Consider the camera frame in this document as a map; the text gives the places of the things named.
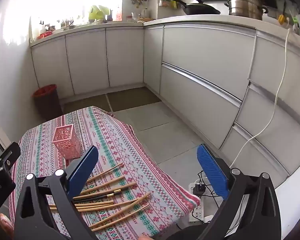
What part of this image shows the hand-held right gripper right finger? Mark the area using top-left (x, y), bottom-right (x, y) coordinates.
top-left (196, 144), bottom-right (282, 240)

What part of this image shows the white kitchen cabinet unit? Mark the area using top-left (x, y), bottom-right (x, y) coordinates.
top-left (29, 15), bottom-right (300, 188)

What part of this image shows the pile of wooden chopsticks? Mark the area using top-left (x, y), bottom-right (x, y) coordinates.
top-left (49, 162), bottom-right (152, 232)

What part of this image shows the red green patterned tablecloth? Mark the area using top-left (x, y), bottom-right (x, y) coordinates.
top-left (9, 106), bottom-right (202, 240)

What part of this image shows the pink patterned clothing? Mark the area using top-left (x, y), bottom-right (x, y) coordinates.
top-left (0, 212), bottom-right (14, 240)

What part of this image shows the white power strip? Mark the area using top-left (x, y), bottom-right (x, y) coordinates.
top-left (189, 180), bottom-right (206, 222)

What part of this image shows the steel steamer pot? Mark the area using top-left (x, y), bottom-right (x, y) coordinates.
top-left (224, 0), bottom-right (268, 20)

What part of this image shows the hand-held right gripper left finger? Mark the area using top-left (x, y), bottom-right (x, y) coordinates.
top-left (14, 145), bottom-right (100, 240)

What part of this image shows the black charger plug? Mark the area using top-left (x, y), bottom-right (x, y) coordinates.
top-left (193, 183), bottom-right (206, 195)

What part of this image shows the brown floor mat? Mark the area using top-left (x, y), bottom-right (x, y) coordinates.
top-left (61, 94), bottom-right (113, 117)
top-left (106, 86), bottom-right (162, 112)

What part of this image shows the dark trash bin red liner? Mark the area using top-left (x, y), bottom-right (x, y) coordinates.
top-left (31, 84), bottom-right (63, 120)

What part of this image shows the white cable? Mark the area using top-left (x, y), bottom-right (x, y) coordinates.
top-left (230, 27), bottom-right (291, 168)

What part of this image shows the pink perforated utensil holder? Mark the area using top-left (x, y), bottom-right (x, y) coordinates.
top-left (52, 124), bottom-right (81, 161)

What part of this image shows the yellow green bag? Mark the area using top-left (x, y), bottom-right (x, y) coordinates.
top-left (88, 4), bottom-right (111, 23)

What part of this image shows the black cable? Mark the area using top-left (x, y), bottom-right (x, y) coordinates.
top-left (197, 170), bottom-right (243, 230)

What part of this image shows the black wok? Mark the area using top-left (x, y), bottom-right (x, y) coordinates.
top-left (162, 0), bottom-right (221, 15)

